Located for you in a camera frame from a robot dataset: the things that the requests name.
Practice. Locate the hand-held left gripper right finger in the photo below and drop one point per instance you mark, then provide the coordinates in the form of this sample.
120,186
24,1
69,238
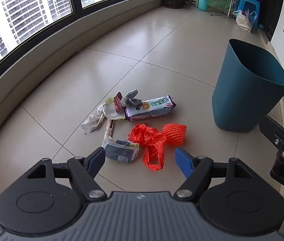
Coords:
184,162

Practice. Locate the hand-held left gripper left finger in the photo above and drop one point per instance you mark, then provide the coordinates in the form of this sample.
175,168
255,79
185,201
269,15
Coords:
97,159

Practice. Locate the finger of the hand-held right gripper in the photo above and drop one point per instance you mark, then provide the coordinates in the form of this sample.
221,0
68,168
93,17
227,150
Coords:
274,131

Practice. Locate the white and blue packet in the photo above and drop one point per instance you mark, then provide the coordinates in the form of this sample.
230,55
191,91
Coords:
119,150

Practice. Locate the orange foam fruit net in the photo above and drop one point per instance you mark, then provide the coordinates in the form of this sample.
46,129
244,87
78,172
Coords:
174,133

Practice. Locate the white tissue bag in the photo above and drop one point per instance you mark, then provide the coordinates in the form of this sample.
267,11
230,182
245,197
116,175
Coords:
91,124

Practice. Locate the red plastic bag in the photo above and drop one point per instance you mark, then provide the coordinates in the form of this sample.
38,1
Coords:
149,140

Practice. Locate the teal plastic trash bin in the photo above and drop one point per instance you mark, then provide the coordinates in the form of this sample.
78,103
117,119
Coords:
239,93

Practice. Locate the purple and white cookie packet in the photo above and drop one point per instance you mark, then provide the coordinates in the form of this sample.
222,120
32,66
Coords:
149,108

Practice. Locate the grey plastic bag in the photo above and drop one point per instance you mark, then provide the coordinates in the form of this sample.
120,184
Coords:
130,100

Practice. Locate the beige printed paper sleeve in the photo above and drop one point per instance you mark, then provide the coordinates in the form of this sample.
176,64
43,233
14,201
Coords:
109,129

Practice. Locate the white wrapper with yellow edge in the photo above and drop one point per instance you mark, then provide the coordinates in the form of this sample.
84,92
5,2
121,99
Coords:
110,111

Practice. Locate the dark red small packet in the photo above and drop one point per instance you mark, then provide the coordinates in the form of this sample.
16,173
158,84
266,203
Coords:
118,103

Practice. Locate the white shopping bag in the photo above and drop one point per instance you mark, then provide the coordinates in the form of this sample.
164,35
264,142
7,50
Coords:
242,22

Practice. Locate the blue plastic stool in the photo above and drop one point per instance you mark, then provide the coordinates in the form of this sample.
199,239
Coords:
251,3

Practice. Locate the white metal rack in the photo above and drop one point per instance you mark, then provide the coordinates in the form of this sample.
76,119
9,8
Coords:
230,6

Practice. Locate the teal spray bottle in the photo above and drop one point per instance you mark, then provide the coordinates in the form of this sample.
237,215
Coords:
202,3

